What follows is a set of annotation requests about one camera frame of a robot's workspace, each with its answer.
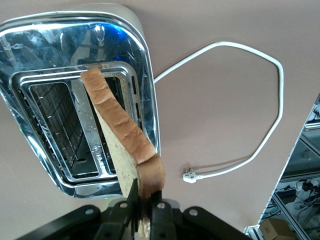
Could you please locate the slice of bread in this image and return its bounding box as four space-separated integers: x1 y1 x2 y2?
81 67 166 238

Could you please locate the aluminium table corner bracket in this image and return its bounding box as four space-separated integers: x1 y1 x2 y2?
243 223 262 240

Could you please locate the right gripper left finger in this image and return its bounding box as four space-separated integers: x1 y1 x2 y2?
14 178 140 240

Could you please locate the brown table cover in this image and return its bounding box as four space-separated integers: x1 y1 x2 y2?
0 0 320 240

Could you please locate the white toaster power cable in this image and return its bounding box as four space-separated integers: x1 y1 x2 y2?
152 41 285 185

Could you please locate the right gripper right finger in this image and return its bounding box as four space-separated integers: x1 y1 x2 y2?
149 189 248 240

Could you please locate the aluminium table edge rail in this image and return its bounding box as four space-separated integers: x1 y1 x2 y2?
257 92 320 240

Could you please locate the cardboard box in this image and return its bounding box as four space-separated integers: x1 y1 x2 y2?
259 217 292 240

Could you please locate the cream and chrome toaster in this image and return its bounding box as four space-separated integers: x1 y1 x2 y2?
0 3 162 200

